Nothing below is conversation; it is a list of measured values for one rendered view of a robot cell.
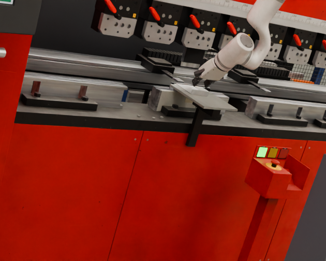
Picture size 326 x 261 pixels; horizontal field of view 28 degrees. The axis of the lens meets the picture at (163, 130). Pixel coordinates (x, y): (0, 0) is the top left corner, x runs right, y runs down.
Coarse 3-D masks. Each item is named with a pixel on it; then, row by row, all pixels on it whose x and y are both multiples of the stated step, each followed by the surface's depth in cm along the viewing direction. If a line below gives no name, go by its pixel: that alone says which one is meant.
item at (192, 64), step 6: (186, 48) 277; (192, 48) 279; (186, 54) 278; (192, 54) 280; (198, 54) 281; (186, 60) 279; (192, 60) 281; (198, 60) 283; (186, 66) 282; (192, 66) 284; (198, 66) 285
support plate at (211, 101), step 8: (176, 88) 275; (200, 88) 287; (192, 96) 269; (200, 96) 272; (208, 96) 276; (216, 96) 280; (200, 104) 261; (208, 104) 264; (216, 104) 267; (224, 104) 271
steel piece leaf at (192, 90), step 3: (183, 87) 279; (186, 87) 280; (189, 87) 282; (186, 90) 275; (189, 90) 277; (192, 90) 271; (195, 90) 272; (198, 90) 273; (192, 93) 272; (195, 93) 272; (198, 93) 273; (201, 93) 274; (204, 93) 275; (207, 93) 275
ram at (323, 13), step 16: (160, 0) 257; (176, 0) 261; (192, 0) 265; (240, 0) 278; (256, 0) 282; (288, 0) 292; (304, 0) 297; (320, 0) 302; (240, 16) 281; (320, 16) 306; (320, 32) 310
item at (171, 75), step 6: (144, 60) 301; (150, 60) 300; (156, 60) 300; (162, 60) 304; (144, 66) 301; (150, 66) 297; (156, 66) 296; (162, 66) 298; (168, 66) 300; (156, 72) 297; (162, 72) 296; (168, 72) 296; (174, 78) 289
